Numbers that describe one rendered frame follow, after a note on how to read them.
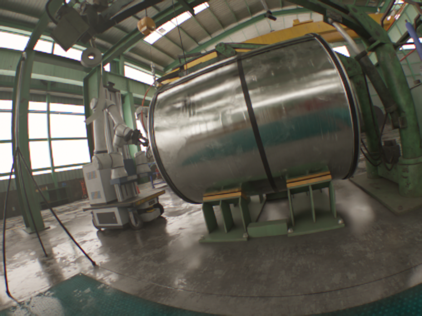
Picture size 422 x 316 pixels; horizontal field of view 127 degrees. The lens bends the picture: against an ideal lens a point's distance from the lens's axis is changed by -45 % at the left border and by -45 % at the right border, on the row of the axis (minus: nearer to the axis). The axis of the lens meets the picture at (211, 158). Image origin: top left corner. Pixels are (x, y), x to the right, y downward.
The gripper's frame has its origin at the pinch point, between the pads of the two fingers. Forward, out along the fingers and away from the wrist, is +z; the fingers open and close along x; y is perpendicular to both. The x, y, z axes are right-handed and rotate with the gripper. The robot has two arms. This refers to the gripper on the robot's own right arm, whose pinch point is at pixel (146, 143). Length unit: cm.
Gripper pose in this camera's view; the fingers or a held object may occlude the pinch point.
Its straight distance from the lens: 158.3
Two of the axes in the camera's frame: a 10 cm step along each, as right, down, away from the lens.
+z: 8.8, 4.6, -0.7
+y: 3.3, -5.0, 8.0
